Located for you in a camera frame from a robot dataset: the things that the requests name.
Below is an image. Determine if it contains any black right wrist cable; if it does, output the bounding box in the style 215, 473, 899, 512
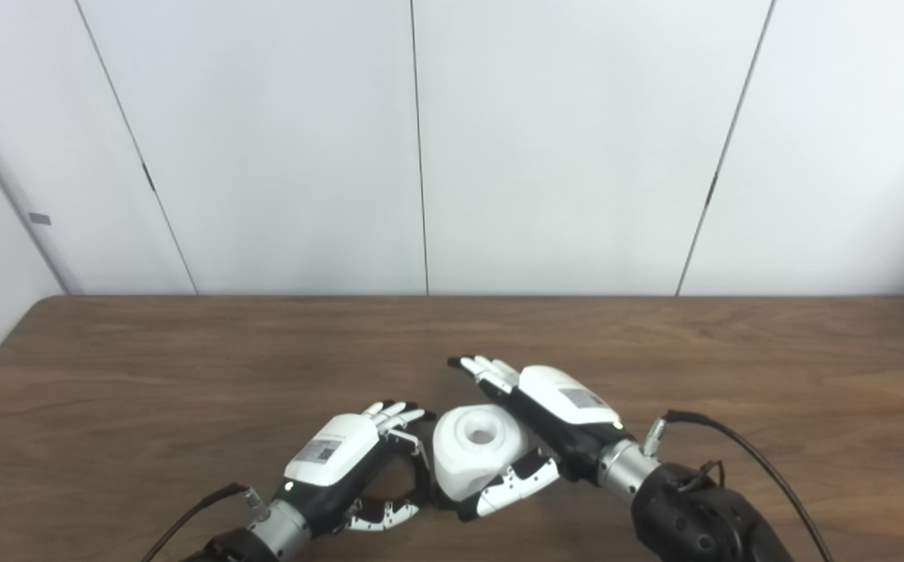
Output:
643, 411, 835, 562

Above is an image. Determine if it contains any round white plastic piece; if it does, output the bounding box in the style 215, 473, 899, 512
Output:
432, 404, 535, 503

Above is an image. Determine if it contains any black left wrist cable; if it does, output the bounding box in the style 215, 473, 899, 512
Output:
140, 482, 254, 562

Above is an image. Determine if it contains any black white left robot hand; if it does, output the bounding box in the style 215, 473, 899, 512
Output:
280, 400, 437, 539

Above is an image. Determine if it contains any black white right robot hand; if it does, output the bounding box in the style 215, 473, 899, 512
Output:
447, 356, 628, 520

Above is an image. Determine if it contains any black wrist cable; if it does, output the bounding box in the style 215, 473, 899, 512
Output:
643, 411, 835, 562
140, 482, 254, 562

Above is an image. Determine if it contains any black flanged holder part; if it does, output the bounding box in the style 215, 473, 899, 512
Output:
429, 490, 478, 522

